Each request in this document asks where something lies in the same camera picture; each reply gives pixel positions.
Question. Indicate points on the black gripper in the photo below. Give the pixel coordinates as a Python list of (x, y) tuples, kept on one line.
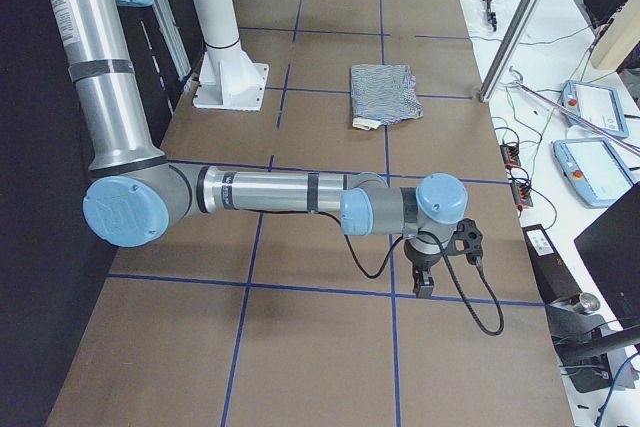
[(421, 264)]

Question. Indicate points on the blue white striped polo shirt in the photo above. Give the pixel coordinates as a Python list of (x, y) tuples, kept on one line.
[(383, 95)]

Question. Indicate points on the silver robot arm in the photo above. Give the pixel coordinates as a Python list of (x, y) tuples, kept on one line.
[(46, 247)]

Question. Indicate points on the black power strip box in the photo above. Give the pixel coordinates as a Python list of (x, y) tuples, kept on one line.
[(553, 278)]

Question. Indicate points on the lower orange connector block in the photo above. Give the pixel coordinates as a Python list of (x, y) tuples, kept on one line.
[(521, 192)]

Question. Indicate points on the orange connector block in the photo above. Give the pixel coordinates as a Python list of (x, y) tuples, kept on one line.
[(521, 192), (510, 155)]

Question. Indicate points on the upper orange connector block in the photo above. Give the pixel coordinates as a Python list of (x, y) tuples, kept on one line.
[(510, 155)]

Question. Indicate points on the black monitor corner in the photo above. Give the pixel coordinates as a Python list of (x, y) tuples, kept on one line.
[(609, 249)]

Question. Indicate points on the lower blue teach pendant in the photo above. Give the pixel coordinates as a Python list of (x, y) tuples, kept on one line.
[(594, 170)]

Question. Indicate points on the blue teach pendant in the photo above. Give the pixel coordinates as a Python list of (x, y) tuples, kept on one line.
[(597, 104), (594, 170)]

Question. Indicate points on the metal rod with hook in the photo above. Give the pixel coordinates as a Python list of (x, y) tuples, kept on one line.
[(518, 81)]

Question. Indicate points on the upper blue teach pendant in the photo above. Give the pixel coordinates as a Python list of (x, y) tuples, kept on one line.
[(597, 104)]

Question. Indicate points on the beige wooden board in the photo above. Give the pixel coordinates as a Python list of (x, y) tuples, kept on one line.
[(619, 39)]

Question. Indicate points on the wrist black camera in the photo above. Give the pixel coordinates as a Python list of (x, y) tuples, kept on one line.
[(467, 240)]

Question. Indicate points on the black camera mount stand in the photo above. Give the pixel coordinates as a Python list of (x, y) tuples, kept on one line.
[(590, 349)]

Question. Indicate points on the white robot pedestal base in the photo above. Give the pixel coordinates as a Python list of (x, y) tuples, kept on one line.
[(228, 79)]

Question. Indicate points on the aluminium frame post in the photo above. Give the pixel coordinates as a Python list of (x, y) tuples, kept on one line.
[(507, 48)]

